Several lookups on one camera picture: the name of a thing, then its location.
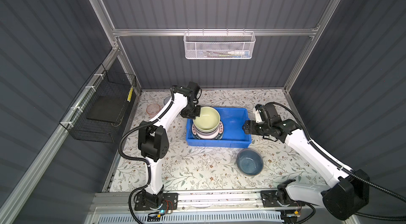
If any green ceramic bowl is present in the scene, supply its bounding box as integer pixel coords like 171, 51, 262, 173
193, 107, 221, 132

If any yellow tag on basket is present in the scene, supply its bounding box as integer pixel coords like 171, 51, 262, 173
126, 86, 133, 102

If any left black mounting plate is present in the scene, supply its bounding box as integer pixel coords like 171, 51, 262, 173
133, 191, 179, 211

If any blue translucent plastic cup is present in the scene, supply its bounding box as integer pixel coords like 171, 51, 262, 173
163, 97, 171, 105

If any black wire wall basket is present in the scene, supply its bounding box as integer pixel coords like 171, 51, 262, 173
60, 65, 137, 143

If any pink translucent plastic cup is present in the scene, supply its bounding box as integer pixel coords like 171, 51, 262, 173
146, 103, 161, 118

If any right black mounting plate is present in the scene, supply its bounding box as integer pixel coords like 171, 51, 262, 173
260, 189, 305, 208

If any dark blue ceramic bowl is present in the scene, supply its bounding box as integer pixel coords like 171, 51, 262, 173
236, 148, 264, 176

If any white plate dark green rim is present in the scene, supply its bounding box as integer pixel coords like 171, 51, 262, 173
191, 121, 224, 140

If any white wire mesh basket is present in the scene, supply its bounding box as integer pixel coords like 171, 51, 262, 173
183, 30, 256, 60

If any pink ceramic bowl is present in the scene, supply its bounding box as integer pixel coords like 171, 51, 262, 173
192, 122, 224, 139

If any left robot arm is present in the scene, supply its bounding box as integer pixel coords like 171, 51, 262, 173
138, 82, 201, 209

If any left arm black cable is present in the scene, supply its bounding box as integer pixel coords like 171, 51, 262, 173
118, 87, 177, 224

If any blue plastic bin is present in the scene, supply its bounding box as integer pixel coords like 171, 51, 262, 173
186, 107, 252, 148

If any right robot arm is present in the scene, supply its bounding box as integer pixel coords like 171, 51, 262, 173
242, 102, 370, 220

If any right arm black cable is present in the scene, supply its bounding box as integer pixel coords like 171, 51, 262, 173
264, 101, 406, 221

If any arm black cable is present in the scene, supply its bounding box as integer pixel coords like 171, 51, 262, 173
118, 87, 177, 224
264, 101, 406, 221

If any black mounting plate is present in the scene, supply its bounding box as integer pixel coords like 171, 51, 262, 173
133, 191, 179, 211
260, 189, 305, 208

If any white marker in basket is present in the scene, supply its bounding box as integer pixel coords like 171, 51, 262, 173
226, 50, 252, 59

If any black pad in basket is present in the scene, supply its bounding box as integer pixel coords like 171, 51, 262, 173
86, 96, 126, 123

